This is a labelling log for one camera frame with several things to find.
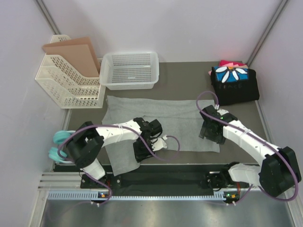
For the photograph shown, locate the cream perforated file organizer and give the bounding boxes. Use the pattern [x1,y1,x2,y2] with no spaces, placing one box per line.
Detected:
[35,35,106,109]

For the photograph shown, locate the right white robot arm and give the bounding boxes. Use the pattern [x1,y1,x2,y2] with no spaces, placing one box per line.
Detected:
[199,105,302,200]

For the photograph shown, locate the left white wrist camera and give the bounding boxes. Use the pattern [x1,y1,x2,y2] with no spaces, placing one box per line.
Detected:
[151,135,168,152]

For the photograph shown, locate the pink folded t shirt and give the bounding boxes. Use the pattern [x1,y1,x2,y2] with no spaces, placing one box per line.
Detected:
[219,60,248,69]

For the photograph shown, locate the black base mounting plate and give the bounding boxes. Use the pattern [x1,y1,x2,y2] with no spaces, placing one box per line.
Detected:
[53,164,251,197]

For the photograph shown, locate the white perforated plastic basket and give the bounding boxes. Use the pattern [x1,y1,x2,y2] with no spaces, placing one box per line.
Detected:
[99,52,160,90]

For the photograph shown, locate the black folded flower t shirt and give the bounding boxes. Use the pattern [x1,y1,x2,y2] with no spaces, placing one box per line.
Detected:
[211,66,260,106]

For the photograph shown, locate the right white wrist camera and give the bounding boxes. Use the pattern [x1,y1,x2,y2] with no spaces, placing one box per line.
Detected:
[214,104,229,115]

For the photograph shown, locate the teal cat ear headphones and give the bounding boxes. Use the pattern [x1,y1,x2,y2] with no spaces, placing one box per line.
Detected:
[48,131,75,164]

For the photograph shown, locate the grey t shirt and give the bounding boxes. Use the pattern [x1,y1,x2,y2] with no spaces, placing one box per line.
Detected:
[101,95,221,177]

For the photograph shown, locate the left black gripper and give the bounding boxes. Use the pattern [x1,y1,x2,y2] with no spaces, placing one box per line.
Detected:
[133,138,156,163]

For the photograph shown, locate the brown cardboard folder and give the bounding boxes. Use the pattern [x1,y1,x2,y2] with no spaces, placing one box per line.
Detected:
[42,36,100,78]

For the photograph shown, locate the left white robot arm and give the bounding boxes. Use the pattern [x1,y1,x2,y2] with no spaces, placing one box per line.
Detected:
[66,117,167,188]

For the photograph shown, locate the grey slotted cable duct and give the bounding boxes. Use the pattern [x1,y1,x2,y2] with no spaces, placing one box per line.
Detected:
[47,191,237,201]

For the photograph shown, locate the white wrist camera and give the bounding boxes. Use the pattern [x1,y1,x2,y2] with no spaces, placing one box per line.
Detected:
[151,135,168,152]
[214,104,229,115]

